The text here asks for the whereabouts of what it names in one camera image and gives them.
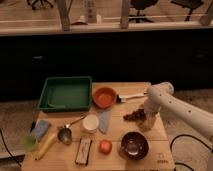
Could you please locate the green plastic tray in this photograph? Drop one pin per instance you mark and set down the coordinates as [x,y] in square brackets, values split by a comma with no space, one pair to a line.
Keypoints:
[66,94]

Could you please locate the black chair right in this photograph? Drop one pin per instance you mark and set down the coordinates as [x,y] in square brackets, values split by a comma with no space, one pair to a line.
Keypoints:
[190,4]

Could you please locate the dark grape bunch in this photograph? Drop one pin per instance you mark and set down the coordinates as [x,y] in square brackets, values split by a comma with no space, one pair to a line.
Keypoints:
[135,115]

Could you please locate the yellow banana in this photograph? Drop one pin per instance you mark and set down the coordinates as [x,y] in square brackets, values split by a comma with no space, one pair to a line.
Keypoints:
[50,140]

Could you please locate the office chair base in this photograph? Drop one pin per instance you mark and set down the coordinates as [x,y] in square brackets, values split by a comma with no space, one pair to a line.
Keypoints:
[43,3]

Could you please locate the green plastic cup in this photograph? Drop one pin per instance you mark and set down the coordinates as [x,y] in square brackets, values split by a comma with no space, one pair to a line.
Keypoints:
[29,143]

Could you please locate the dark purple bowl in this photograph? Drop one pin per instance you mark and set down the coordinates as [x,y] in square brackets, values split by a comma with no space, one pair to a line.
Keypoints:
[133,146]

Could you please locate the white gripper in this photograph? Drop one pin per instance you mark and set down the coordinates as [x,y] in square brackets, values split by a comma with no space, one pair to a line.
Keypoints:
[151,109]

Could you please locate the metal spoon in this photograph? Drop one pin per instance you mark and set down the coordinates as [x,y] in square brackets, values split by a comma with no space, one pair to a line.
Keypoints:
[65,133]

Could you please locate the white paper cup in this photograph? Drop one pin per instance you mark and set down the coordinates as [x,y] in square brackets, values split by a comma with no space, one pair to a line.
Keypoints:
[90,123]

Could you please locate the orange fruit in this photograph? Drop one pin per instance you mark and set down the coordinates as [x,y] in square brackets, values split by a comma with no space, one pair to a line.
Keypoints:
[105,146]

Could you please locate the black office chair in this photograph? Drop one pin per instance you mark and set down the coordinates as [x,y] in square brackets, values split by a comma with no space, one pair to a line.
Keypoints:
[139,5]

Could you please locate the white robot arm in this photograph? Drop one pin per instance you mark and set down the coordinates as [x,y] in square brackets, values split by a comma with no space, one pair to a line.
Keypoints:
[161,95]

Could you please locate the black white brush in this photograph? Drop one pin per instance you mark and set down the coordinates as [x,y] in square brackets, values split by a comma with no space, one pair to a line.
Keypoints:
[124,98]

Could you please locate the orange bowl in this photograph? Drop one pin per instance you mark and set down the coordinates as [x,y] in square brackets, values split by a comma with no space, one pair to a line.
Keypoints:
[104,97]

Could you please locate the black rectangular block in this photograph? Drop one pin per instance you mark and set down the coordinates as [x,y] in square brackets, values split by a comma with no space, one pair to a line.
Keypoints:
[82,156]

